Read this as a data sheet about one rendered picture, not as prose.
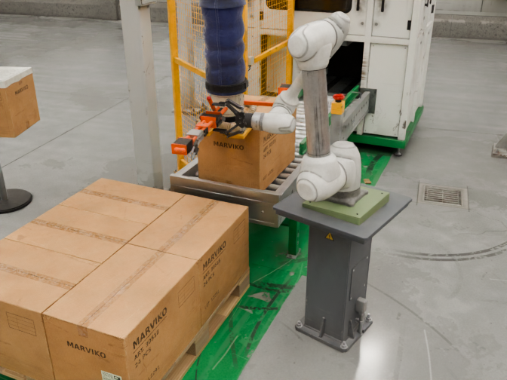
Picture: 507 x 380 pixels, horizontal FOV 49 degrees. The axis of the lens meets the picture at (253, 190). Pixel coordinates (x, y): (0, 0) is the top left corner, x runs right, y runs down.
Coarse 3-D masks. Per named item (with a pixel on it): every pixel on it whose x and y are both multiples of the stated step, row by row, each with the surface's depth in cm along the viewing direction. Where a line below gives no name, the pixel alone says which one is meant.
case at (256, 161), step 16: (256, 96) 365; (208, 144) 323; (224, 144) 319; (240, 144) 314; (256, 144) 310; (272, 144) 328; (288, 144) 355; (208, 160) 328; (224, 160) 323; (240, 160) 319; (256, 160) 314; (272, 160) 333; (288, 160) 361; (208, 176) 332; (224, 176) 328; (240, 176) 323; (256, 176) 319; (272, 176) 338
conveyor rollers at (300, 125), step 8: (328, 96) 508; (328, 104) 490; (352, 104) 484; (304, 112) 464; (328, 112) 465; (296, 120) 449; (304, 120) 447; (296, 128) 432; (304, 128) 430; (296, 136) 415; (304, 136) 413; (296, 144) 398; (296, 152) 383; (296, 160) 372; (288, 168) 358; (192, 176) 346; (280, 176) 350; (272, 184) 336; (280, 184) 342
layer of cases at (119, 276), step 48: (96, 192) 327; (144, 192) 327; (48, 240) 279; (96, 240) 279; (144, 240) 279; (192, 240) 279; (240, 240) 308; (0, 288) 242; (48, 288) 242; (96, 288) 242; (144, 288) 242; (192, 288) 262; (0, 336) 245; (48, 336) 231; (96, 336) 218; (144, 336) 227; (192, 336) 271
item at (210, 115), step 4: (204, 112) 287; (208, 112) 287; (212, 112) 287; (216, 112) 286; (220, 112) 285; (200, 116) 281; (204, 116) 280; (208, 116) 280; (212, 116) 284; (216, 116) 283; (220, 116) 284; (208, 120) 281; (212, 120) 280; (216, 120) 280; (220, 120) 286; (216, 124) 281
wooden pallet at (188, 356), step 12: (240, 288) 321; (228, 300) 320; (216, 312) 293; (228, 312) 310; (204, 324) 282; (216, 324) 300; (204, 336) 285; (192, 348) 277; (180, 360) 276; (192, 360) 276; (0, 372) 257; (12, 372) 253; (168, 372) 253; (180, 372) 268
